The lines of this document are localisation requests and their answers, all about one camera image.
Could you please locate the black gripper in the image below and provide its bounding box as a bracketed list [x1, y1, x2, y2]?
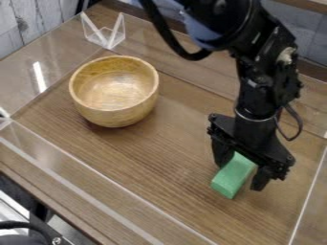
[207, 108, 296, 191]

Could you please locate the green rectangular block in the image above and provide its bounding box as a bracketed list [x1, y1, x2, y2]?
[211, 153, 256, 199]

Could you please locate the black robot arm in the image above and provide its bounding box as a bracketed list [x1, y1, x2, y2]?
[173, 0, 304, 191]

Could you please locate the wooden bowl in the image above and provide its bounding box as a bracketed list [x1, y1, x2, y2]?
[70, 56, 161, 128]

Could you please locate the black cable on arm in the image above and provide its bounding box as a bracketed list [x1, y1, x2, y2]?
[138, 0, 215, 62]

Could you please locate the clear acrylic corner bracket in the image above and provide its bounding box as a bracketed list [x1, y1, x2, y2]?
[81, 11, 126, 50]

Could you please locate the black stand with cable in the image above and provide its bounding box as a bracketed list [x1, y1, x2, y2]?
[0, 213, 67, 245]

